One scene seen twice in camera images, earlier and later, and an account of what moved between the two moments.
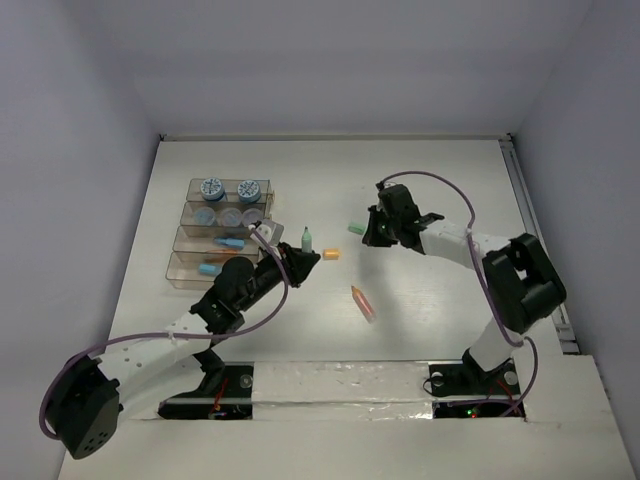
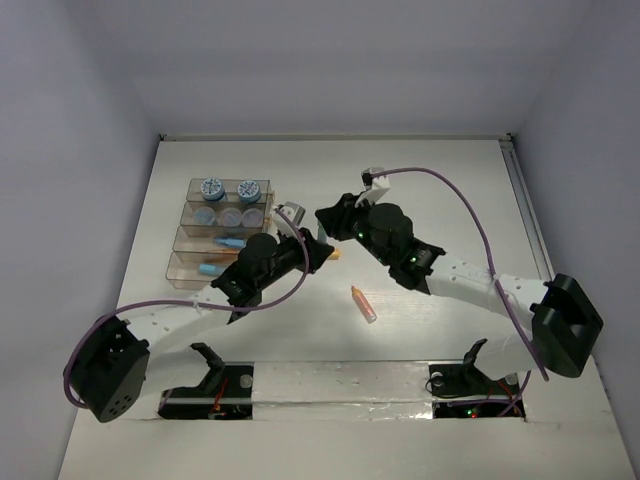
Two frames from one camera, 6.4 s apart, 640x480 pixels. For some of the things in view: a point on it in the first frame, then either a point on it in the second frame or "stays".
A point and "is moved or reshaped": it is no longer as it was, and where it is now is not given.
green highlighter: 306,241 is moved or reshaped
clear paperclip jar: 204,216 stays
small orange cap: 331,253 stays
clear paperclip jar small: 251,215 stays
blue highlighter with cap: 229,242 stays
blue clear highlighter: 210,269 stays
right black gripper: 370,237 → 337,218
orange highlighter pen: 363,304 stays
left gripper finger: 301,264 → 319,253
